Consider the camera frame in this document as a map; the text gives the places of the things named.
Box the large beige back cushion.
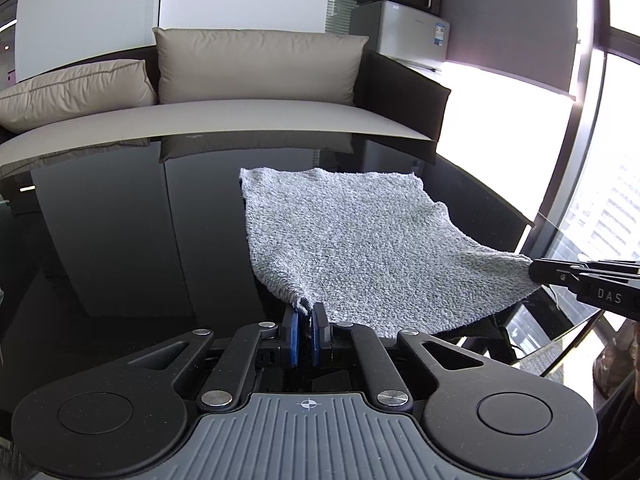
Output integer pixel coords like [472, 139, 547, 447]
[153, 27, 368, 105]

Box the grey knitted towel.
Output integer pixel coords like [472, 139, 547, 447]
[240, 167, 539, 337]

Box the silver mini fridge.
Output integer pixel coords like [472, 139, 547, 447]
[349, 1, 450, 72]

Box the small beige side cushion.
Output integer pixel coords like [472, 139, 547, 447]
[1, 58, 157, 133]

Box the dark brown sofa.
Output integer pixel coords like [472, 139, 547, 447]
[1, 50, 450, 178]

